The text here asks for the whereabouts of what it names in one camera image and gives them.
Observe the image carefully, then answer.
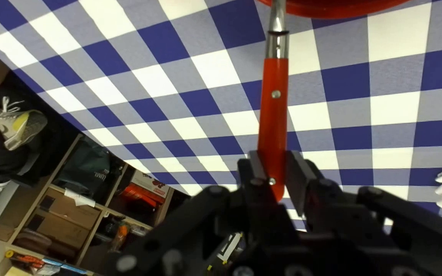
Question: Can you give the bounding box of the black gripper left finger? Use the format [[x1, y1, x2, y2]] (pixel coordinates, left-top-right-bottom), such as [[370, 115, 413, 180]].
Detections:
[[238, 151, 283, 241]]

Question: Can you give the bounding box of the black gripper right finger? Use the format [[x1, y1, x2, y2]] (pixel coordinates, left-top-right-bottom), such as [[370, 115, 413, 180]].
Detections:
[[284, 152, 340, 238]]

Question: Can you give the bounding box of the red handled metal spoon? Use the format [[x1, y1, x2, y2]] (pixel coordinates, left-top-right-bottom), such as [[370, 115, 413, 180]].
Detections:
[[258, 0, 289, 201]]

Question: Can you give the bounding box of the red bowl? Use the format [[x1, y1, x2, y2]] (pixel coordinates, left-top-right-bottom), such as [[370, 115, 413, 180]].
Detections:
[[260, 0, 409, 19]]

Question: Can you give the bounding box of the blue white checkered tablecloth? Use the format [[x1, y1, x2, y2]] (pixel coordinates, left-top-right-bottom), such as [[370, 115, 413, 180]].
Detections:
[[0, 0, 442, 215]]

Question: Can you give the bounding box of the wooden shelving unit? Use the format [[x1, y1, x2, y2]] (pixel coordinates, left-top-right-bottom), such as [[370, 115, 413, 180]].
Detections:
[[0, 135, 175, 275]]

